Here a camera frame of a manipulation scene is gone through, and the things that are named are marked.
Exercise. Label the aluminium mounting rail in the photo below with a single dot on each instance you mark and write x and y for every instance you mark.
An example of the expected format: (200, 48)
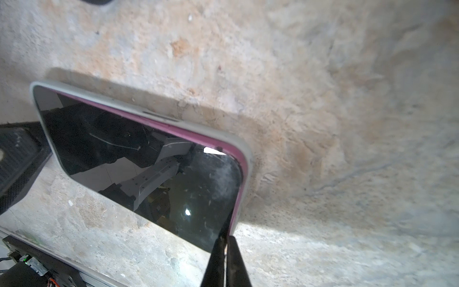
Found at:
(71, 265)

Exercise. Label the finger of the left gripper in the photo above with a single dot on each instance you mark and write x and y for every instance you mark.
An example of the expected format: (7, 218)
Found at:
(24, 152)

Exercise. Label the black phone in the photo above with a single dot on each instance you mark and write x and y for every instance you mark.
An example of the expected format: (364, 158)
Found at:
(186, 180)

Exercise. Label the left circuit board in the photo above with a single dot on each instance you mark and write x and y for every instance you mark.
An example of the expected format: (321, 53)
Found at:
(34, 273)

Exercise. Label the light blue phone case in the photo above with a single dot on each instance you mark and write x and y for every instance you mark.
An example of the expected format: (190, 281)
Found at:
(143, 111)

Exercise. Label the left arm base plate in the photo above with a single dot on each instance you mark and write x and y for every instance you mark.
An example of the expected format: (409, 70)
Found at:
(11, 277)

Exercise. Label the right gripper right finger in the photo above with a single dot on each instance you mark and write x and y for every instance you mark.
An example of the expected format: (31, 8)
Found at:
(237, 275)

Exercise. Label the black phone case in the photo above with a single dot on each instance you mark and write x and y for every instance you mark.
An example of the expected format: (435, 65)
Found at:
(97, 2)

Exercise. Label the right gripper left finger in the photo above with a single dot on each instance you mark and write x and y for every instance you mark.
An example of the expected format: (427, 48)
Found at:
(214, 275)

